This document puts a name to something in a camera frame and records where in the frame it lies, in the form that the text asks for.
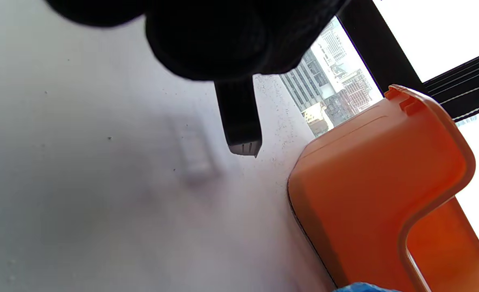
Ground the person's left hand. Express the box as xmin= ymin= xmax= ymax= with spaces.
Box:
xmin=45 ymin=0 xmax=350 ymax=81

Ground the black slotted litter scoop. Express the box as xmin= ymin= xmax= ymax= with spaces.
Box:
xmin=214 ymin=76 xmax=263 ymax=158

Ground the blue plastic bag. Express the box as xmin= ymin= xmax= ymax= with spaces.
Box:
xmin=332 ymin=282 xmax=403 ymax=292

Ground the orange plastic litter box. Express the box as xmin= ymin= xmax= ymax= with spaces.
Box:
xmin=287 ymin=84 xmax=479 ymax=292

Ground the black window frame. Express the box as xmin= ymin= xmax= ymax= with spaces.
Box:
xmin=336 ymin=0 xmax=479 ymax=122

